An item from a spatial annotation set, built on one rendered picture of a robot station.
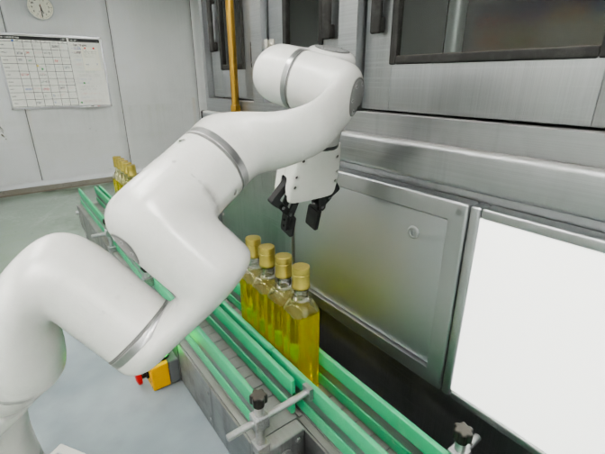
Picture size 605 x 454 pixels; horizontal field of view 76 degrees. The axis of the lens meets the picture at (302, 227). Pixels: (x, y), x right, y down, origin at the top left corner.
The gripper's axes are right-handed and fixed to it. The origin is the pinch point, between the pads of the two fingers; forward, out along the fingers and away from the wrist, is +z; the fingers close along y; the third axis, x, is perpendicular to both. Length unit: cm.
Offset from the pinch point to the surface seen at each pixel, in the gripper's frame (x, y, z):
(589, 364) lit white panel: 43.4, -13.0, -2.2
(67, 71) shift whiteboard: -577, -40, 120
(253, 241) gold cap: -13.0, 1.1, 13.1
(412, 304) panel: 19.3, -12.8, 9.2
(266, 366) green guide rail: 5.2, 6.5, 30.5
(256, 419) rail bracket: 16.4, 15.9, 24.9
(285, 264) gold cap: -1.5, 0.6, 10.9
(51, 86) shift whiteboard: -572, -17, 139
